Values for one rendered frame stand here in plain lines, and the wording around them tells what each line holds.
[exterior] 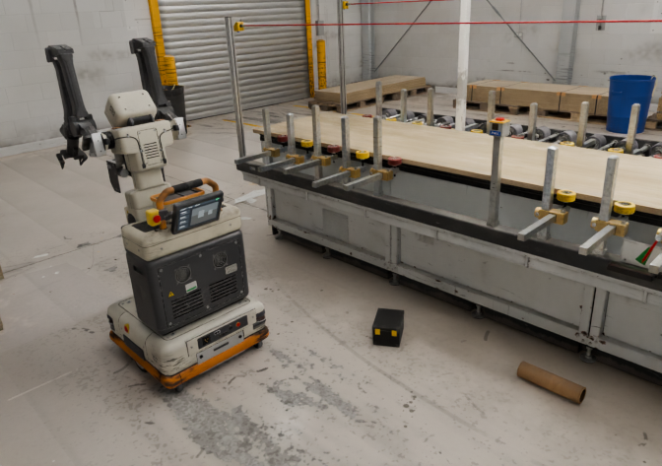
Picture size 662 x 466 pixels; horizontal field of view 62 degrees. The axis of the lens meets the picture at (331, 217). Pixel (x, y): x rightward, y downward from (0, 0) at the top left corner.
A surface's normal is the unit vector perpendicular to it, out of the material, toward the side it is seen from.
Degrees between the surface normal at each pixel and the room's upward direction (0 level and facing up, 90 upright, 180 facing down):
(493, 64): 90
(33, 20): 90
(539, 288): 90
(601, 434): 0
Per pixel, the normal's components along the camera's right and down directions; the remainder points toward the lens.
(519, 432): -0.04, -0.93
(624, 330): -0.70, 0.26
